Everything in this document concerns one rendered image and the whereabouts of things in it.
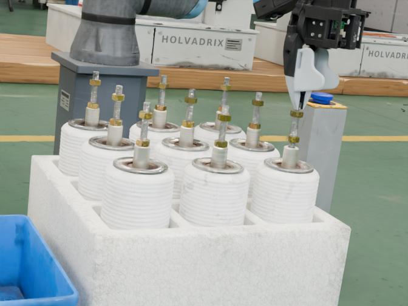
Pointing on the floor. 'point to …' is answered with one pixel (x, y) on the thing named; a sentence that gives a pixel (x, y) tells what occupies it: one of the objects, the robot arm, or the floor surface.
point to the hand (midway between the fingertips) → (295, 99)
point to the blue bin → (30, 268)
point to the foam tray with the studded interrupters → (185, 254)
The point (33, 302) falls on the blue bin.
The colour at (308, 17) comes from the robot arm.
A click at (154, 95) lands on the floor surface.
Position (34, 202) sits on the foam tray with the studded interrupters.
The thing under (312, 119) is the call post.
